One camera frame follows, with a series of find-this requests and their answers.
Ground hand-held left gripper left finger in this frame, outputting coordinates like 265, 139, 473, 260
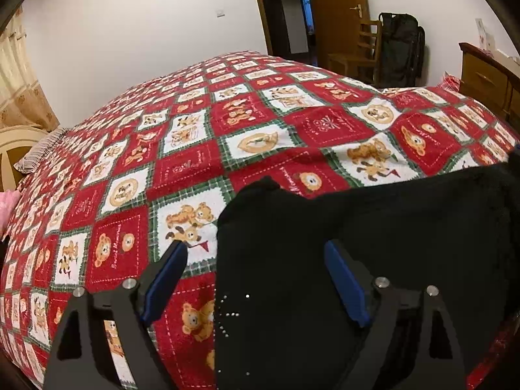
43, 240, 189, 390

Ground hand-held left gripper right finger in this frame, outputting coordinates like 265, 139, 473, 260
324, 240, 466, 390

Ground black pants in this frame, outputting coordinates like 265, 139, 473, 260
214, 162, 520, 390

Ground red bear printed blanket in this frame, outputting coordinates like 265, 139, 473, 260
0, 51, 520, 390

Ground pink cloth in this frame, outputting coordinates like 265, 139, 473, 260
0, 190, 21, 238

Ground striped pillow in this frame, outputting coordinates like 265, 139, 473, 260
14, 127, 72, 173

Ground cream headboard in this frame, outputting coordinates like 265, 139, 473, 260
0, 126, 45, 193

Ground brown wooden chair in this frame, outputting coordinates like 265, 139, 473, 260
327, 19, 383, 84

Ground red plaid cloth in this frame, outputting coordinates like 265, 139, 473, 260
436, 72, 464, 90

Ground black travel bag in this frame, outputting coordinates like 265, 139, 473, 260
378, 12, 426, 88

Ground beige patterned curtain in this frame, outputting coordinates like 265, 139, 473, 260
0, 6, 59, 131

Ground brown wooden dresser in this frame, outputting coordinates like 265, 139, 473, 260
458, 42, 520, 124

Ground brown wooden door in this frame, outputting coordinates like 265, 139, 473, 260
303, 0, 372, 68

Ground flat white box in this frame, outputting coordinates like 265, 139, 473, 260
491, 49, 520, 63

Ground white upright card box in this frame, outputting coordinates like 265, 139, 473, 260
474, 18, 497, 51

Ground dark wooden door frame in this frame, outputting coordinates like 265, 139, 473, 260
249, 0, 319, 66

